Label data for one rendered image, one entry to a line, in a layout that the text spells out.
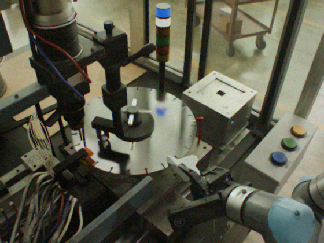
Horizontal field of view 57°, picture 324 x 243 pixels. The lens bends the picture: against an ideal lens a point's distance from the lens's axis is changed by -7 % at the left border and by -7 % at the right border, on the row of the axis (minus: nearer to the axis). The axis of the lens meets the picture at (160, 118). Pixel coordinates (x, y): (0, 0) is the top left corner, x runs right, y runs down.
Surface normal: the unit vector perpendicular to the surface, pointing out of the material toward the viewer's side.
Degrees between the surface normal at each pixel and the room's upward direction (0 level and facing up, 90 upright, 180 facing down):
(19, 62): 0
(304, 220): 58
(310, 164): 0
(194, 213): 63
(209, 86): 0
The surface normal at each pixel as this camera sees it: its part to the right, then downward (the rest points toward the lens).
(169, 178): 0.01, -0.74
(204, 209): 0.01, 0.27
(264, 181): -0.67, 0.49
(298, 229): 0.52, 0.07
